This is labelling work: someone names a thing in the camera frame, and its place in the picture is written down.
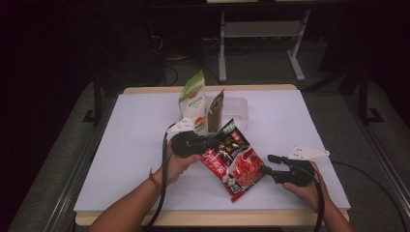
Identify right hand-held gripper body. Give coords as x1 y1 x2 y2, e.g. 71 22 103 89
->
273 145 331 189

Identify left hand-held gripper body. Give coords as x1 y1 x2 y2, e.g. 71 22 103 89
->
166 117 215 160

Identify brown and gold food packet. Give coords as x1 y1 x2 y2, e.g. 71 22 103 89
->
207 89 225 134

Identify red and black food packet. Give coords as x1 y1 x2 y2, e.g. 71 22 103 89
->
200 118 267 204

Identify clear plastic container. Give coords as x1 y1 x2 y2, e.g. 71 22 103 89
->
179 96 249 136

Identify green and white food packet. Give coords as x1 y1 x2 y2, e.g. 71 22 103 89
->
178 70 208 131

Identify person's left hand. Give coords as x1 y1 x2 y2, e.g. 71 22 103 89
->
157 141 203 187

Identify person's right hand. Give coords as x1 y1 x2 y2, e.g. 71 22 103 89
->
281 160 331 215

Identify white table sheet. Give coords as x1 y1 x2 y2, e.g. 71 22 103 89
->
73 89 352 213

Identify black metal stand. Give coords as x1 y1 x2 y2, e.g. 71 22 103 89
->
355 67 385 126
81 79 104 127

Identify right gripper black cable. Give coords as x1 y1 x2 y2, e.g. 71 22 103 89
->
302 166 326 232

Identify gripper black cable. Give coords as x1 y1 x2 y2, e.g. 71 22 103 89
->
302 166 326 232
144 123 178 232

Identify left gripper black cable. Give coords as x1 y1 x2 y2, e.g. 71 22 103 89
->
144 123 178 232

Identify red string bracelet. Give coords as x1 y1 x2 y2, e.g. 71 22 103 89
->
148 167 161 191

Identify black floor cables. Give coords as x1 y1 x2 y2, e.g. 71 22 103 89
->
150 34 223 87

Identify long black floor cable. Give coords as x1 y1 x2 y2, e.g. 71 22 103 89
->
331 159 409 232

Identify white metal desk frame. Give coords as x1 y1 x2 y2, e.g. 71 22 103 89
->
218 9 312 83

